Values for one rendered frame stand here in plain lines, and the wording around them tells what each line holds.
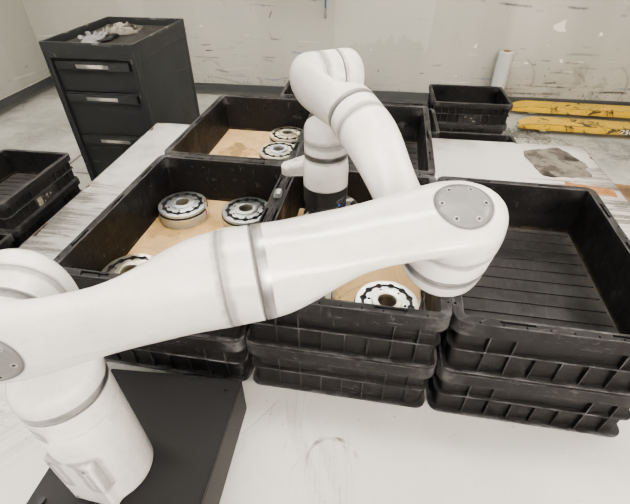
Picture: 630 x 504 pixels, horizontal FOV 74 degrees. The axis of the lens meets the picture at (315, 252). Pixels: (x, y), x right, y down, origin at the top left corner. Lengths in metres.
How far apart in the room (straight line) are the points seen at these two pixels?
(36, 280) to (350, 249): 0.28
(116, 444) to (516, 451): 0.57
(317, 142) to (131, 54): 1.64
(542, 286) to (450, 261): 0.46
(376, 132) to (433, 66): 3.57
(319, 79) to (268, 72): 3.61
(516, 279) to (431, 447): 0.33
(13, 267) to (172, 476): 0.33
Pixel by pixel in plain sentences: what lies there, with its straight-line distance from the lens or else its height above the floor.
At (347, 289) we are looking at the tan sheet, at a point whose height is 0.83.
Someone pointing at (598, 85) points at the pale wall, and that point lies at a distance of 4.48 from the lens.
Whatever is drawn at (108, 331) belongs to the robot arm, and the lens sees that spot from 0.39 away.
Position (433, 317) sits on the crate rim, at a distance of 0.58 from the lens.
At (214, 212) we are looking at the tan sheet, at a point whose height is 0.83.
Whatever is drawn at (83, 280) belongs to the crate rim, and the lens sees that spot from 0.71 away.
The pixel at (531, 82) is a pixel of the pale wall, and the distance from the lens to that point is 4.28.
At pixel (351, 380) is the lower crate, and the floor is 0.76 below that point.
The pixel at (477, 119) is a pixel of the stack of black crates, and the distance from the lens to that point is 2.43.
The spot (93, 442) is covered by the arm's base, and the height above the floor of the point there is 0.90.
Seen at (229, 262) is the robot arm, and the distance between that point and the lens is 0.36.
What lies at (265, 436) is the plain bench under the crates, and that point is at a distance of 0.73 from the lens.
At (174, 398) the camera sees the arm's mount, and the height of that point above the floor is 0.78.
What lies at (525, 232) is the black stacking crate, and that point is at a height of 0.83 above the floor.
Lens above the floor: 1.34
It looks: 39 degrees down
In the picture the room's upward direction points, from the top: straight up
